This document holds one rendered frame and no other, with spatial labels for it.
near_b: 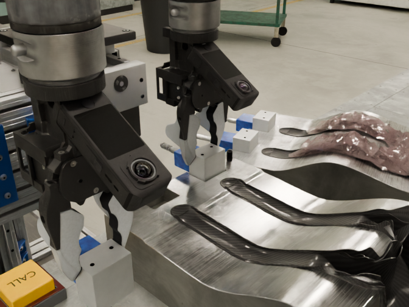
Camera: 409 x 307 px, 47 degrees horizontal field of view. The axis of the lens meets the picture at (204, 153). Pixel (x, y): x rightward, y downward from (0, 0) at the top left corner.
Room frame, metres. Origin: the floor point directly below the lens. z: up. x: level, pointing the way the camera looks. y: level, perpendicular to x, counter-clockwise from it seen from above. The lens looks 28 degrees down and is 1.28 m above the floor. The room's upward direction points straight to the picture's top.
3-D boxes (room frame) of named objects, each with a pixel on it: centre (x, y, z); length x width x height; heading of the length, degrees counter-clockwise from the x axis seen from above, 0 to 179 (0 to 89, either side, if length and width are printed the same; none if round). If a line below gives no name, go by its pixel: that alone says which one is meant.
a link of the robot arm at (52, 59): (0.41, 0.13, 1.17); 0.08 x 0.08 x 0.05
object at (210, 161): (0.72, 0.03, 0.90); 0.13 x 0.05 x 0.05; 47
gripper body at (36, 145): (0.42, 0.13, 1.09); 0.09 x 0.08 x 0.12; 46
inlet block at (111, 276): (0.43, 0.14, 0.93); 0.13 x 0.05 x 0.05; 47
